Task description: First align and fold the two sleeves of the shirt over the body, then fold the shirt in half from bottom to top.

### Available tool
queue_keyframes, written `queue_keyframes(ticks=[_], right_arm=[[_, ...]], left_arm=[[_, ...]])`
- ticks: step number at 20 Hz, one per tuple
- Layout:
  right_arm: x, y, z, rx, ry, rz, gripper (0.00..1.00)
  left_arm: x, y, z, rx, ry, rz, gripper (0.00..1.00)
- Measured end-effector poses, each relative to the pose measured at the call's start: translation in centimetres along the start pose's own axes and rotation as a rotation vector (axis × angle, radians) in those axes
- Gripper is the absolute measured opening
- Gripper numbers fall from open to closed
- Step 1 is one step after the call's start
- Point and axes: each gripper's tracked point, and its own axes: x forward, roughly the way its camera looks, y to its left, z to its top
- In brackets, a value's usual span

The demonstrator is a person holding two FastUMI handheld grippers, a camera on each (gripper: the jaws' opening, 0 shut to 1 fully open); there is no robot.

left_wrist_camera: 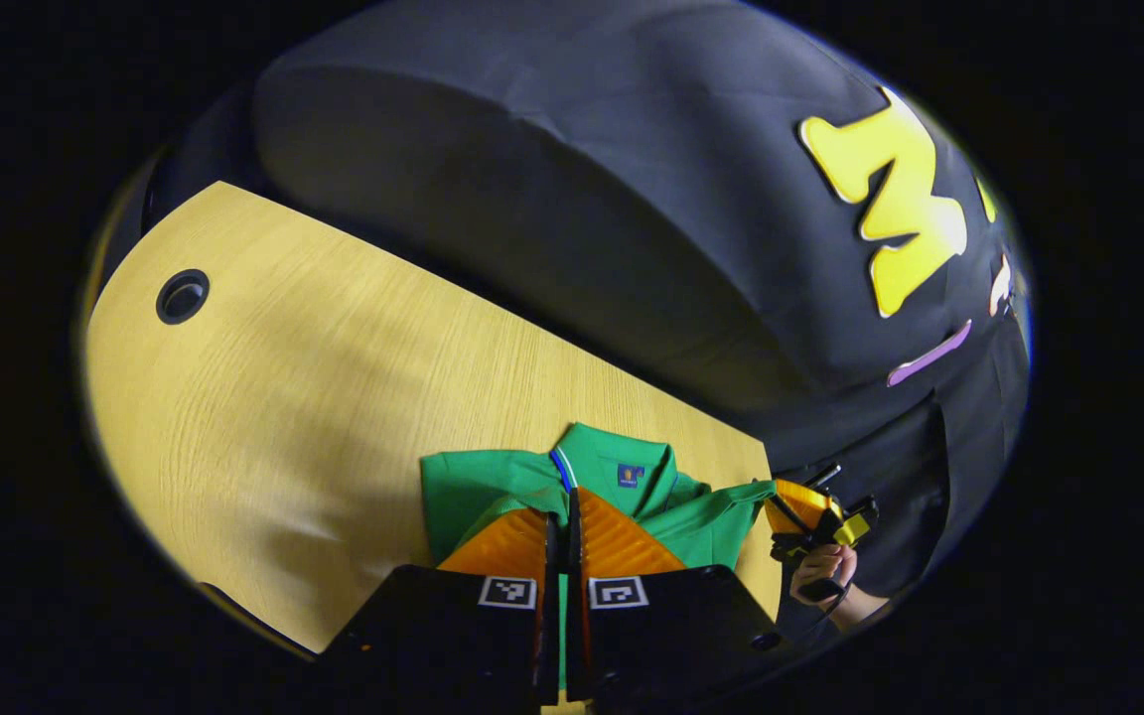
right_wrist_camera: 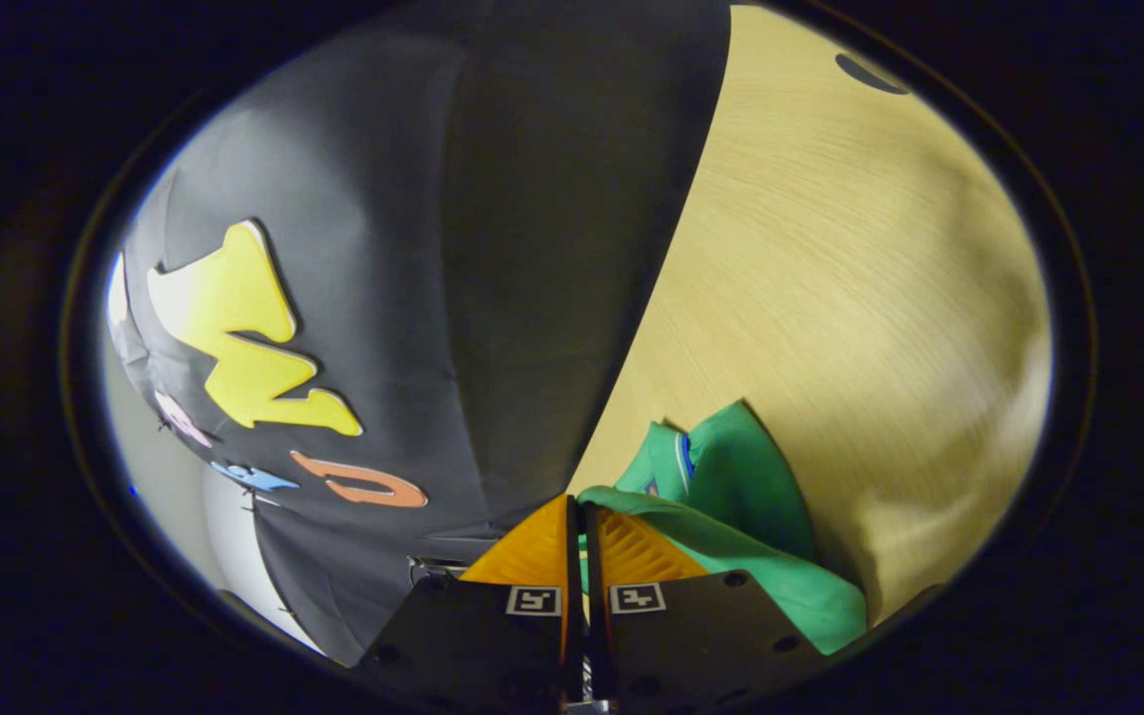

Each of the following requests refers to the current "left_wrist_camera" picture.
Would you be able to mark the black table grommet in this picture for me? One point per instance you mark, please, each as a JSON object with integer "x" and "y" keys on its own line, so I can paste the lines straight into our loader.
{"x": 182, "y": 296}

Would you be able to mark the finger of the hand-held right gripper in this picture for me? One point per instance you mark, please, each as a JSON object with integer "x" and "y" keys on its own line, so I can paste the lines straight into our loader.
{"x": 800, "y": 506}

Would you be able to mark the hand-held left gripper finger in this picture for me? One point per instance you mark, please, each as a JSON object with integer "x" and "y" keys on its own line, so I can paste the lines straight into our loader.
{"x": 575, "y": 556}
{"x": 550, "y": 556}

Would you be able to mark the green T-shirt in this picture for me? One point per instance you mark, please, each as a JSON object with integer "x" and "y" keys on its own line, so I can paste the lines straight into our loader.
{"x": 493, "y": 487}

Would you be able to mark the black backdrop cloth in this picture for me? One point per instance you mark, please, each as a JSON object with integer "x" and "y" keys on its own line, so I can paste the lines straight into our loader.
{"x": 582, "y": 199}

